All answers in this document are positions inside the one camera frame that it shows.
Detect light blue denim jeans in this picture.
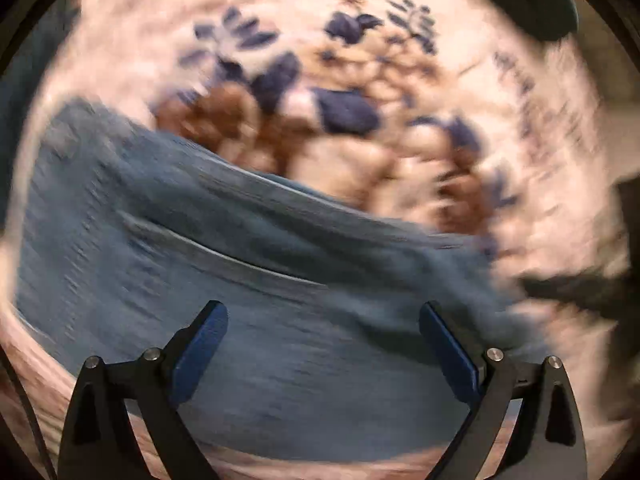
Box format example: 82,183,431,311
15,100,546,462

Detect floral fleece bed blanket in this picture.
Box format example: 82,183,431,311
4,0,627,479

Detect folded dark blue jeans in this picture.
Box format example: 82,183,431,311
1,0,80,230

